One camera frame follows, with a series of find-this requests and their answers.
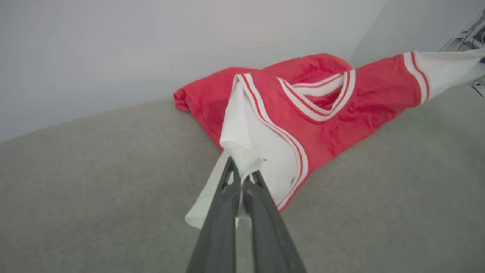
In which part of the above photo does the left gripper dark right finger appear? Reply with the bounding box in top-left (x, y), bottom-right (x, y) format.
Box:
top-left (242, 171), bottom-right (307, 273)

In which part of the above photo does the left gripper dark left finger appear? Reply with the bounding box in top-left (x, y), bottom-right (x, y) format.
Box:
top-left (186, 156), bottom-right (242, 273)

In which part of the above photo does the red white basketball jersey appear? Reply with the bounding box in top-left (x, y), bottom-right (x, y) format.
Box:
top-left (173, 49), bottom-right (485, 230)

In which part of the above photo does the grey fabric sofa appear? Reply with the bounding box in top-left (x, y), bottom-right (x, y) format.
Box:
top-left (0, 74), bottom-right (485, 273)

